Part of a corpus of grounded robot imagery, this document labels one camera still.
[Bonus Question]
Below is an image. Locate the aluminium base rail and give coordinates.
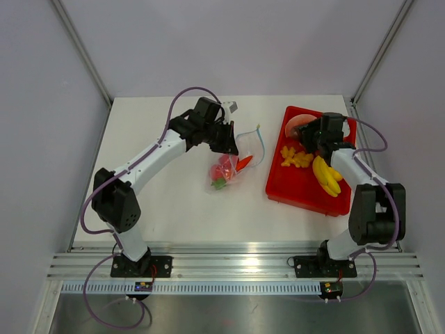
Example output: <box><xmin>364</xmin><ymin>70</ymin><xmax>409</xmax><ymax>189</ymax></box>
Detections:
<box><xmin>47</xmin><ymin>241</ymin><xmax>424</xmax><ymax>281</ymax></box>

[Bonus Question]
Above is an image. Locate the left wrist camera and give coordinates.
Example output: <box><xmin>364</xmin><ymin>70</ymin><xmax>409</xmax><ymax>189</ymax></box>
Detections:
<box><xmin>222</xmin><ymin>101</ymin><xmax>238</xmax><ymax>113</ymax></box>

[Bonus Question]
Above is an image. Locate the wrinkled red apple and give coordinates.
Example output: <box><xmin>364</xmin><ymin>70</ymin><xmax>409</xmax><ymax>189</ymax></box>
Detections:
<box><xmin>209</xmin><ymin>164</ymin><xmax>225</xmax><ymax>182</ymax></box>

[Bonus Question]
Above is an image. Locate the right black mount plate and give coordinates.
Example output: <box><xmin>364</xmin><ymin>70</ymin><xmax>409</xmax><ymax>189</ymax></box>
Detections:
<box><xmin>291</xmin><ymin>255</ymin><xmax>357</xmax><ymax>278</ymax></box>

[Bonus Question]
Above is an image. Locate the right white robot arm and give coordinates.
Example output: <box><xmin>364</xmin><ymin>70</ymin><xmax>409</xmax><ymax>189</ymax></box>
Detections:
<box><xmin>293</xmin><ymin>113</ymin><xmax>406</xmax><ymax>278</ymax></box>

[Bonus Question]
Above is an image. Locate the yellow grape cluster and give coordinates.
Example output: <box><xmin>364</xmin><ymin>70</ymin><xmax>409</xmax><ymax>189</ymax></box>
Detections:
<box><xmin>280</xmin><ymin>146</ymin><xmax>314</xmax><ymax>168</ymax></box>

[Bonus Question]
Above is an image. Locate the white slotted cable duct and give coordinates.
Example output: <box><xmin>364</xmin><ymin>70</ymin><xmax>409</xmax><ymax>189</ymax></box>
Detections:
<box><xmin>61</xmin><ymin>281</ymin><xmax>321</xmax><ymax>296</ymax></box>

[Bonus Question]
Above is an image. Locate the watermelon slice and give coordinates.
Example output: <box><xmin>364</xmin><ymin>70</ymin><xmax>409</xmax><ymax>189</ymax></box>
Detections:
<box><xmin>284</xmin><ymin>114</ymin><xmax>316</xmax><ymax>138</ymax></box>

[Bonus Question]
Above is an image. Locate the right aluminium frame post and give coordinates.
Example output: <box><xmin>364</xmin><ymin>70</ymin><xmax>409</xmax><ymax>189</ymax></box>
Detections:
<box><xmin>350</xmin><ymin>0</ymin><xmax>416</xmax><ymax>107</ymax></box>

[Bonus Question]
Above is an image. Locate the black mount plate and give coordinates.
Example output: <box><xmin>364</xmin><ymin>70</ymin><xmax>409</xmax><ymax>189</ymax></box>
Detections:
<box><xmin>291</xmin><ymin>255</ymin><xmax>357</xmax><ymax>278</ymax></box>
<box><xmin>110</xmin><ymin>255</ymin><xmax>173</xmax><ymax>278</ymax></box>

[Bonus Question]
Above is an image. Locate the yellow banana bunch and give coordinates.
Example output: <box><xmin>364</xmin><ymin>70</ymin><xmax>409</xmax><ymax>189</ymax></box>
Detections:
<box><xmin>312</xmin><ymin>156</ymin><xmax>343</xmax><ymax>198</ymax></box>

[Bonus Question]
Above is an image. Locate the red plastic bin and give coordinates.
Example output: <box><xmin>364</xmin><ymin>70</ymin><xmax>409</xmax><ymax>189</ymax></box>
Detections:
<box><xmin>265</xmin><ymin>106</ymin><xmax>352</xmax><ymax>217</ymax></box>

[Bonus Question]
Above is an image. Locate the left black mount plate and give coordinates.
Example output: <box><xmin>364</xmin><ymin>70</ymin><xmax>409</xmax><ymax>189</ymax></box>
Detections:
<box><xmin>110</xmin><ymin>255</ymin><xmax>173</xmax><ymax>278</ymax></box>

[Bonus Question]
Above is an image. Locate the clear zip top bag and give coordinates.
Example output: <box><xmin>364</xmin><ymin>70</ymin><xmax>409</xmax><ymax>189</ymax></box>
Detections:
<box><xmin>206</xmin><ymin>124</ymin><xmax>266</xmax><ymax>193</ymax></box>

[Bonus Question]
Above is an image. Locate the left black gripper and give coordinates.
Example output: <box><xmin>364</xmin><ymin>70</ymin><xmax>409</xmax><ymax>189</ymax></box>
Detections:
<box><xmin>202</xmin><ymin>120</ymin><xmax>238</xmax><ymax>156</ymax></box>

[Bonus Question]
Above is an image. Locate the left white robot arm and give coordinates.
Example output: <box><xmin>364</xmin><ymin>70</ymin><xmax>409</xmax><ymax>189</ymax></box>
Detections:
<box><xmin>91</xmin><ymin>97</ymin><xmax>238</xmax><ymax>278</ymax></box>

